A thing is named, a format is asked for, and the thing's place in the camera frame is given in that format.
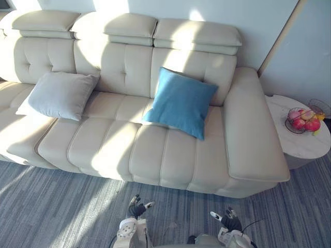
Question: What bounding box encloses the empty wire basket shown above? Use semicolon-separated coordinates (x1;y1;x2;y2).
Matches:
307;98;331;117

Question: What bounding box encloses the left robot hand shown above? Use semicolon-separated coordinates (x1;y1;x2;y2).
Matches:
126;194;156;219

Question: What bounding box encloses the yellow banana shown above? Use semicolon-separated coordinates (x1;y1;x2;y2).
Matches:
312;113;325;136

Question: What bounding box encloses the cream leather sofa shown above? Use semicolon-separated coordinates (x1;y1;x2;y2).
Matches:
0;9;291;199

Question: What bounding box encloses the white marble side table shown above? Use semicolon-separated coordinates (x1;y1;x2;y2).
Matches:
264;94;331;171

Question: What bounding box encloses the wire fruit basket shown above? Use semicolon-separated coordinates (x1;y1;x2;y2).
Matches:
284;107;323;134

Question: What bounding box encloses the light grey cushion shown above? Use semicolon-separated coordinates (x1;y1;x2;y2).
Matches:
27;72;100;122

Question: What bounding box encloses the blue cushion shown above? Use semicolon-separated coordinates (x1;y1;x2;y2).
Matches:
141;66;219;141

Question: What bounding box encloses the orange peach fruit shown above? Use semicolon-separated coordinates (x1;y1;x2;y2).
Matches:
299;110;316;121

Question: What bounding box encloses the red apple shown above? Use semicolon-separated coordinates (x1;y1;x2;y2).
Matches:
304;118;322;132
292;118;307;130

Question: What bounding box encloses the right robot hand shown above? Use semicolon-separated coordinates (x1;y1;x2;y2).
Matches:
209;206;243;231

